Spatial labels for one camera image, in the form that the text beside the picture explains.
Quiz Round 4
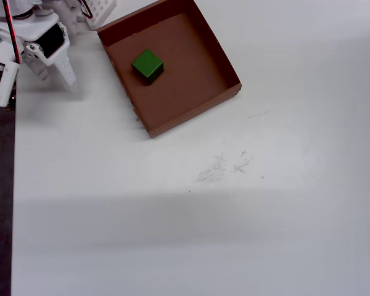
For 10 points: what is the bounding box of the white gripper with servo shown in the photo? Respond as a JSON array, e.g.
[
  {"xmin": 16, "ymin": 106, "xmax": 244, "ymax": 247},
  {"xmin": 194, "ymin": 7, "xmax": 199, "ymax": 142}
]
[{"xmin": 0, "ymin": 11, "xmax": 78, "ymax": 93}]

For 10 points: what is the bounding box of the green cube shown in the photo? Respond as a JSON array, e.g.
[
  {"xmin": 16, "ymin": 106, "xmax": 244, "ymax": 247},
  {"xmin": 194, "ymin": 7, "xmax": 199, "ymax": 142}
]
[{"xmin": 131, "ymin": 49, "xmax": 165, "ymax": 87}]

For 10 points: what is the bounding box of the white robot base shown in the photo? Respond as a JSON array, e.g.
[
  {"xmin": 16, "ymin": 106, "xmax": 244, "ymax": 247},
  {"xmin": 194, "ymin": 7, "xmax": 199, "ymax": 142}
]
[{"xmin": 83, "ymin": 0, "xmax": 117, "ymax": 30}]

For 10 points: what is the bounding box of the brown cardboard box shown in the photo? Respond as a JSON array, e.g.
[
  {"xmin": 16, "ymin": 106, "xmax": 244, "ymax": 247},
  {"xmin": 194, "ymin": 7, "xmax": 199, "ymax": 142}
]
[{"xmin": 95, "ymin": 0, "xmax": 242, "ymax": 139}]

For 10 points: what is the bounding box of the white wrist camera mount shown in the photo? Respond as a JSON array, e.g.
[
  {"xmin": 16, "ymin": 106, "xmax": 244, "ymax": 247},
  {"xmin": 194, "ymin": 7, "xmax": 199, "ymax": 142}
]
[{"xmin": 0, "ymin": 42, "xmax": 20, "ymax": 107}]

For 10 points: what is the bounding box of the red black servo cable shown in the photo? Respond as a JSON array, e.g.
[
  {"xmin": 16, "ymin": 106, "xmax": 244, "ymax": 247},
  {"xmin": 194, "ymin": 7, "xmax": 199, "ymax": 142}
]
[
  {"xmin": 2, "ymin": 0, "xmax": 22, "ymax": 65},
  {"xmin": 81, "ymin": 0, "xmax": 94, "ymax": 19}
]

